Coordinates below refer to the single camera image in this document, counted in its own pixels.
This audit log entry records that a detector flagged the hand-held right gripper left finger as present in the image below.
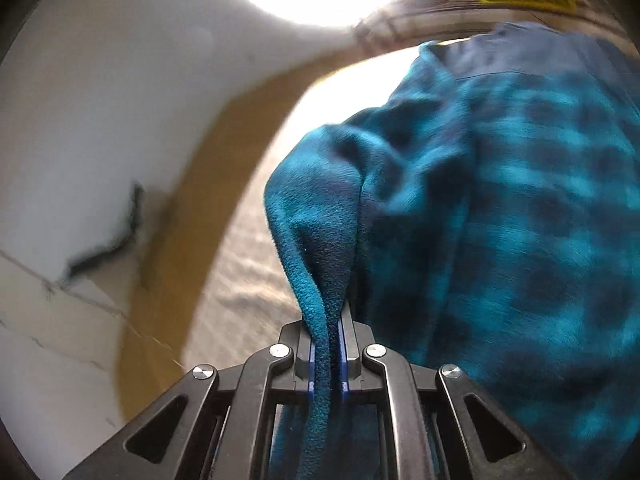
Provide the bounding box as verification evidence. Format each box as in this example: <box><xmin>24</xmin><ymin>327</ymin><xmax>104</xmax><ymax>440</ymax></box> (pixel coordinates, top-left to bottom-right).
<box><xmin>62</xmin><ymin>322</ymin><xmax>321</xmax><ymax>480</ymax></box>

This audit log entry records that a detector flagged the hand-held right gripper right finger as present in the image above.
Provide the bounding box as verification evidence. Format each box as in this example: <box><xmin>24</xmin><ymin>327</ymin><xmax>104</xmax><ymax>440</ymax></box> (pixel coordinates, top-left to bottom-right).
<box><xmin>340</xmin><ymin>312</ymin><xmax>566</xmax><ymax>480</ymax></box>

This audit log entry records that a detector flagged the black cable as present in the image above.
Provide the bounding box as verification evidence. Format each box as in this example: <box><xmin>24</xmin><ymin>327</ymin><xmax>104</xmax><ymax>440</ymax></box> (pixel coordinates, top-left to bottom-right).
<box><xmin>62</xmin><ymin>184</ymin><xmax>147</xmax><ymax>282</ymax></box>

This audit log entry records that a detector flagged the teal tie-dye garment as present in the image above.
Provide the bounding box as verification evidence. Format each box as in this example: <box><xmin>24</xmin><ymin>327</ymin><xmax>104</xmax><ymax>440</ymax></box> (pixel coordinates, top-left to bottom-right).
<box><xmin>264</xmin><ymin>22</ymin><xmax>640</xmax><ymax>480</ymax></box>

